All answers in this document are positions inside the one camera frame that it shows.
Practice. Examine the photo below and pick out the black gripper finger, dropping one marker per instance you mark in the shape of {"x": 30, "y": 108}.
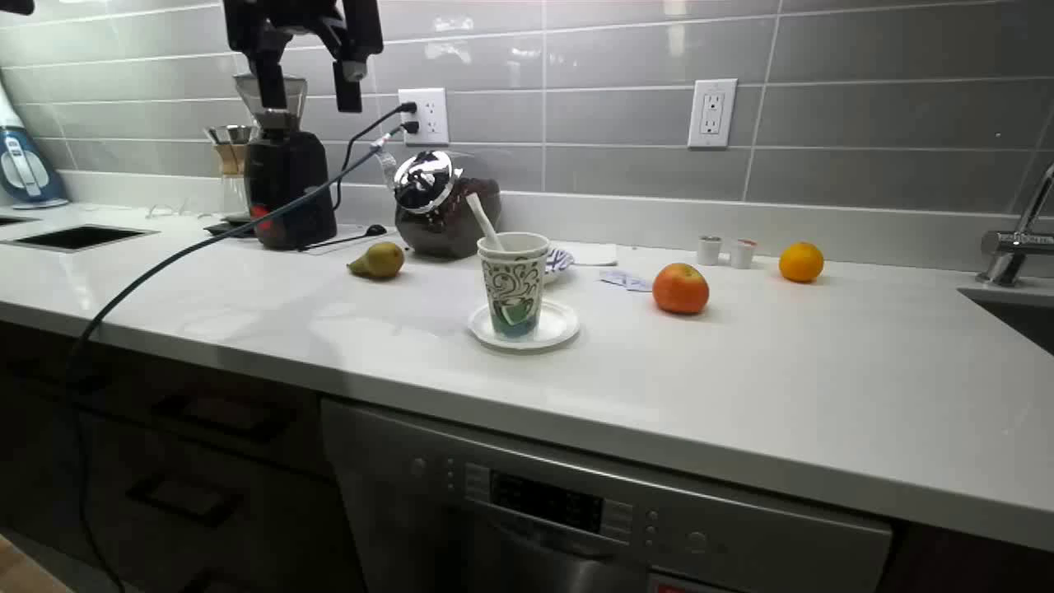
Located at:
{"x": 269, "y": 82}
{"x": 351, "y": 86}

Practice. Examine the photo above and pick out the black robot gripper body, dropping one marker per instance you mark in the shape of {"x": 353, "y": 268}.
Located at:
{"x": 300, "y": 19}

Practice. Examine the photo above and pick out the red yellow apple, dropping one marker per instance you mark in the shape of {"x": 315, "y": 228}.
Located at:
{"x": 680, "y": 290}

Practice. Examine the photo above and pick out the clear glass cup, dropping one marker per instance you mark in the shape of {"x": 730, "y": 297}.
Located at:
{"x": 232, "y": 167}

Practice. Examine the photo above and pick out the black coffee grinder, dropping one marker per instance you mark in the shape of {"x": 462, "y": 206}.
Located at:
{"x": 287, "y": 177}

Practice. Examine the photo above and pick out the green pear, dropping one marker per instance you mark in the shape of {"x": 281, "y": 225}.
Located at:
{"x": 381, "y": 261}

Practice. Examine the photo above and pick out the white plastic spoon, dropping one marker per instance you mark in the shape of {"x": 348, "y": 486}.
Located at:
{"x": 482, "y": 219}

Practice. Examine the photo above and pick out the black inset cooktop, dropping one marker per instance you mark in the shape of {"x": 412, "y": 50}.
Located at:
{"x": 81, "y": 234}

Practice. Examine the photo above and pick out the blue white appliance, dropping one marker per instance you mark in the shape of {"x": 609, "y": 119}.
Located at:
{"x": 23, "y": 153}

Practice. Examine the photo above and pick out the leaf patterned paper cup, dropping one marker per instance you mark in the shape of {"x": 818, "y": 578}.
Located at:
{"x": 510, "y": 285}

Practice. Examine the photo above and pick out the black overhead object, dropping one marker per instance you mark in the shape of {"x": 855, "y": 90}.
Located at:
{"x": 14, "y": 4}

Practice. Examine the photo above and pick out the white paper napkin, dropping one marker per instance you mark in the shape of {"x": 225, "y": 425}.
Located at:
{"x": 592, "y": 255}

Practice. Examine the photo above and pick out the white saucer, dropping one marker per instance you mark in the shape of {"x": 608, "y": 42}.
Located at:
{"x": 557, "y": 327}

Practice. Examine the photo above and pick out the blue white sachet packet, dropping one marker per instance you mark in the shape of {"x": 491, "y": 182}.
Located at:
{"x": 635, "y": 285}
{"x": 609, "y": 277}

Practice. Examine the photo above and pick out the dark cabinet drawer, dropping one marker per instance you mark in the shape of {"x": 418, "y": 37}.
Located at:
{"x": 219, "y": 414}
{"x": 186, "y": 514}

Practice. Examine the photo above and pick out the creamer cup brown lid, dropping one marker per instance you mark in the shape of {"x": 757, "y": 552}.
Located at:
{"x": 708, "y": 247}

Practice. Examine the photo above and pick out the stainless steel dishwasher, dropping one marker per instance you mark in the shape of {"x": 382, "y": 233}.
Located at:
{"x": 494, "y": 514}

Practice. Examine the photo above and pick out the orange fruit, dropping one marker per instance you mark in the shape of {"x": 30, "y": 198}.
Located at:
{"x": 801, "y": 261}

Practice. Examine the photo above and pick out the metal sink faucet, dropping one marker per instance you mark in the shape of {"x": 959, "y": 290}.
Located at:
{"x": 1014, "y": 234}

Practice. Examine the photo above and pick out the steel sink basin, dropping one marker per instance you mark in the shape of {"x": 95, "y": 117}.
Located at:
{"x": 1014, "y": 309}

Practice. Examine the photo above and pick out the white wall outlet with plugs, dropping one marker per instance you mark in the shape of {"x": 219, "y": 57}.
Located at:
{"x": 431, "y": 117}

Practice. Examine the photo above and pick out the white empty wall outlet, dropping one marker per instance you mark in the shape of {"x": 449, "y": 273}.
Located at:
{"x": 711, "y": 113}

